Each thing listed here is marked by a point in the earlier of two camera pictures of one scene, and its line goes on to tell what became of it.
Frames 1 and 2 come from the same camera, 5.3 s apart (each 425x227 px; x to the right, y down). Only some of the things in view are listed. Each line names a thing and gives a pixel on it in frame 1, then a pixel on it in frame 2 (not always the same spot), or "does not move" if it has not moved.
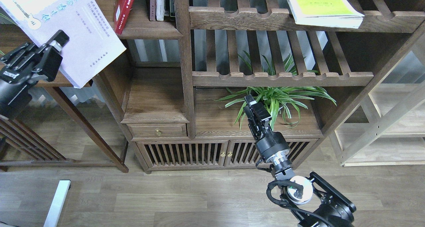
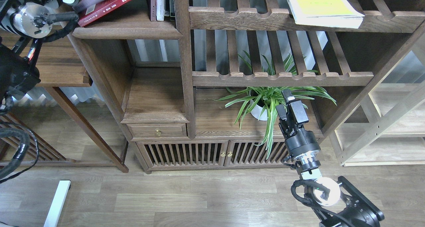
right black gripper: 273,147 → 304,143
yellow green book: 327,6 does not move
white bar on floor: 51,219 does not move
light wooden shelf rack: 384,125 does not move
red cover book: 125,0 → 85,16
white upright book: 160,4 does not move
